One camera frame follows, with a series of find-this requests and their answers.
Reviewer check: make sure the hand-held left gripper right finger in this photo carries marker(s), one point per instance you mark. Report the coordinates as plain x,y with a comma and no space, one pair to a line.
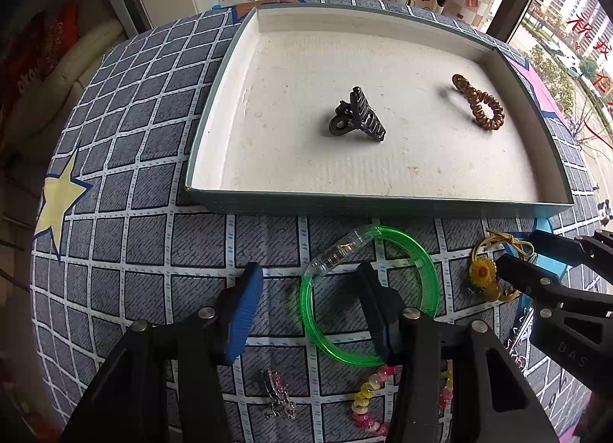
379,323

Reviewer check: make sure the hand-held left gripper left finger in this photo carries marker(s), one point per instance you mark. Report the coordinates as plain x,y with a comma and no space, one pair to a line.
245,311

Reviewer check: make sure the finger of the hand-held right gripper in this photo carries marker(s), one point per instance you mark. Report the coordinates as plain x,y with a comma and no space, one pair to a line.
550,304
560,247

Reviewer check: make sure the green plastic bangle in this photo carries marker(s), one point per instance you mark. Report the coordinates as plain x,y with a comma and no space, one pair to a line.
431,280

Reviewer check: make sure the silver rhinestone hair clip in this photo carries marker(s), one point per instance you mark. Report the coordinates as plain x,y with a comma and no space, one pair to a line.
277,390

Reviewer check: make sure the white tray with teal rim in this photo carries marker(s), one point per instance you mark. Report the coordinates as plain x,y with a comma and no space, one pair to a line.
383,175

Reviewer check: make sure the black hair claw clip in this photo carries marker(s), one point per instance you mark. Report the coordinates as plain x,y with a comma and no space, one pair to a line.
364,112

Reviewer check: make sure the beige sofa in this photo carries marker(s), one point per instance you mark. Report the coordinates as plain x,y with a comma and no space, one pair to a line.
81,69

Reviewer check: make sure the red cushion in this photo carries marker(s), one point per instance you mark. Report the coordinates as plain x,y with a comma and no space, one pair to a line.
43,45

